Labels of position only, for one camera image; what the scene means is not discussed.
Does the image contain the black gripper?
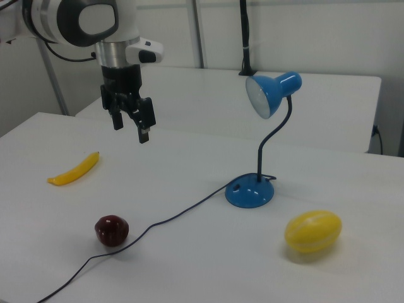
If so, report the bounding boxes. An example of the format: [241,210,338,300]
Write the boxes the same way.
[100,64,157,145]

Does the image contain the blue gooseneck desk lamp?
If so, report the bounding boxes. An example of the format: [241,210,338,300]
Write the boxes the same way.
[224,71,303,210]

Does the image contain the yellow plastic banana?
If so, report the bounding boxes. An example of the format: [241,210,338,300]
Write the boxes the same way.
[47,151,101,187]

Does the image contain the dark red plastic apple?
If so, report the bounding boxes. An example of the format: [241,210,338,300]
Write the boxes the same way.
[94,215,130,247]

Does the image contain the black clamped stand pole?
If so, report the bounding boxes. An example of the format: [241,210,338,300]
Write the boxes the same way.
[237,0,256,77]

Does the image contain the yellow plastic melon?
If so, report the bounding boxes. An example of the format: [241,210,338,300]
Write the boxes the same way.
[284,210,343,254]

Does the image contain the grey metal wall post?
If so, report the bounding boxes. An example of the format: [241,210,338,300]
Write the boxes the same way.
[191,0,206,69]
[35,37,69,116]

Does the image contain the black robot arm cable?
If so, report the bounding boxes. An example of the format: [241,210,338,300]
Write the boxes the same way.
[44,40,97,62]

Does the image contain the dark lamp power cable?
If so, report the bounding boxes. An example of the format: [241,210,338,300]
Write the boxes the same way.
[37,174,278,303]

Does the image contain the black hanging wall cable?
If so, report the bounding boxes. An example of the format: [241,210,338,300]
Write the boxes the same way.
[372,124,384,156]

